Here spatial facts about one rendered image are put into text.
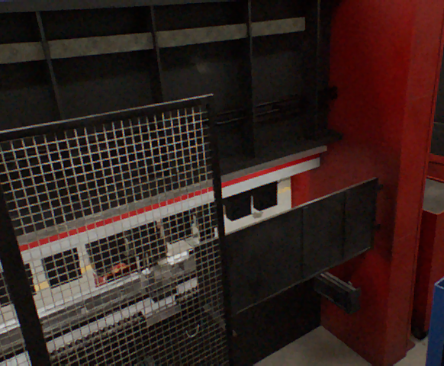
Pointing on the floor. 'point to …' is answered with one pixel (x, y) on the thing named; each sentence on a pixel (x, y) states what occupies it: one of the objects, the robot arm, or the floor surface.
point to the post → (10, 255)
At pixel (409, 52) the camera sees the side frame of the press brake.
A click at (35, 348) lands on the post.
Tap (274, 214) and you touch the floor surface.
